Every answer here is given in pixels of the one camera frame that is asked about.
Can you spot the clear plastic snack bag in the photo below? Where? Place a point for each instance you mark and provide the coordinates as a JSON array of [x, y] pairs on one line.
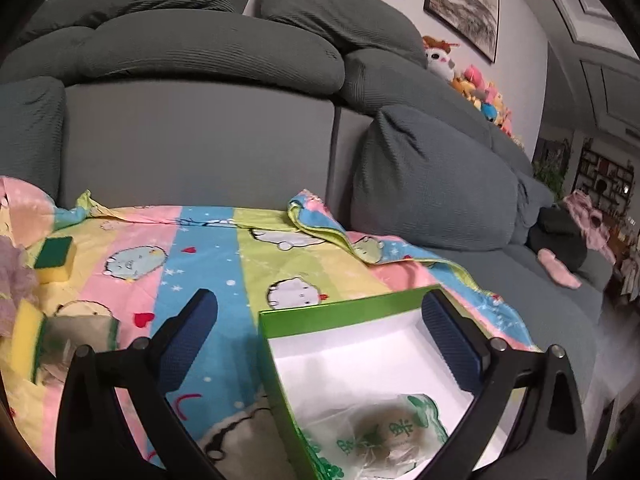
[[380, 435]]

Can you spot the pink sock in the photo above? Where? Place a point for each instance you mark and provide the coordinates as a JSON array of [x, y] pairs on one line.
[[557, 267]]

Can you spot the grey-green sofa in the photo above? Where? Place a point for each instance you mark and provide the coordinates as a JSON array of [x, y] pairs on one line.
[[200, 150]]

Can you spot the purple fluffy cloth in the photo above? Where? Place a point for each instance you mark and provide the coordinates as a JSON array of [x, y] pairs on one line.
[[12, 285]]

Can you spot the pile of colourful plush toys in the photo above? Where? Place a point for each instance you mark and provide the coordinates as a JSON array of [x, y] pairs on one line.
[[487, 97]]

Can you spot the green cardboard box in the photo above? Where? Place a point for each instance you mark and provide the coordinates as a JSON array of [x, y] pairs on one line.
[[350, 309]]

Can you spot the green houseplant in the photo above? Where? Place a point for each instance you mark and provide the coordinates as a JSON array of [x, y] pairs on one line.
[[550, 172]]

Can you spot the pink patterned cloth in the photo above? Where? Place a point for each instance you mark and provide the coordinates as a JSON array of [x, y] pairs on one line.
[[590, 220]]

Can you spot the framed landscape painting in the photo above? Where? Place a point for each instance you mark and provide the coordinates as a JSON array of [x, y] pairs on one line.
[[465, 0]]

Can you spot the white plush toy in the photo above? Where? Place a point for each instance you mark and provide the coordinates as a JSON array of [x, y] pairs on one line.
[[439, 57]]

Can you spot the grey-green throw pillow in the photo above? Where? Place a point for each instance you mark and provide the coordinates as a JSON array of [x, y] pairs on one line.
[[27, 135], [430, 180]]

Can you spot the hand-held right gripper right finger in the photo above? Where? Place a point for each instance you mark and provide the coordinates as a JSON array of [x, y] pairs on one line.
[[450, 340]]

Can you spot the colourful cartoon printed blanket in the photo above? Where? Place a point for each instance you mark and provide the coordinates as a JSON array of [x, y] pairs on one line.
[[210, 260]]

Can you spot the dark green pillow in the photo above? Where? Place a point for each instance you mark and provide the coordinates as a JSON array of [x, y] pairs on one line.
[[557, 237]]

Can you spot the dark wooden display shelf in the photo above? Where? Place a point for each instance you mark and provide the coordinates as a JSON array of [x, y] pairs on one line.
[[602, 170]]

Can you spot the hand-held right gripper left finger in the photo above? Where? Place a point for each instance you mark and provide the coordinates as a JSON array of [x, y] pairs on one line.
[[195, 330]]

